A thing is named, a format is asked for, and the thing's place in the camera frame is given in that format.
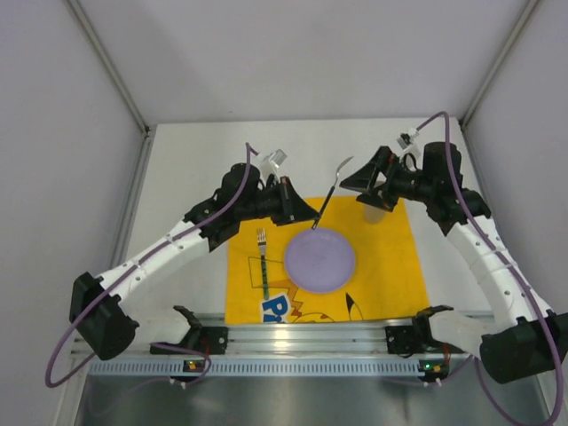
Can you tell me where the beige paper cup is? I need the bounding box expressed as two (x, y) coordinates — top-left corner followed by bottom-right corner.
(363, 204), (386, 224)

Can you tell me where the spoon with green handle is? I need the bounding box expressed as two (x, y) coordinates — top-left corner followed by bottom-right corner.
(312, 156), (353, 230)

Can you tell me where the fork with green handle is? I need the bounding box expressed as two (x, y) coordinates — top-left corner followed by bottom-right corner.
(256, 228), (270, 300)

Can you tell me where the purple plastic plate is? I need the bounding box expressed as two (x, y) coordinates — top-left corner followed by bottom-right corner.
(284, 227), (356, 295)

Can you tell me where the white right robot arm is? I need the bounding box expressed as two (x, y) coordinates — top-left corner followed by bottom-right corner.
(340, 142), (567, 384)

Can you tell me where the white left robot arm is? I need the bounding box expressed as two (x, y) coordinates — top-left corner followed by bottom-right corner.
(69, 163), (320, 360)

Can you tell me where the aluminium frame rail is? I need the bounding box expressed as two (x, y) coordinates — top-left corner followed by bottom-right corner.
(70, 310), (498, 359)

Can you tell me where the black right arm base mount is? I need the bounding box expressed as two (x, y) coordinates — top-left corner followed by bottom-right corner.
(384, 326), (429, 358)

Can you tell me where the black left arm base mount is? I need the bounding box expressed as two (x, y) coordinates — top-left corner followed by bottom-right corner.
(150, 305), (229, 355)

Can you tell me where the perforated grey cable duct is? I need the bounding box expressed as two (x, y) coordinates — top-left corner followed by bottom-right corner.
(88, 356), (425, 377)

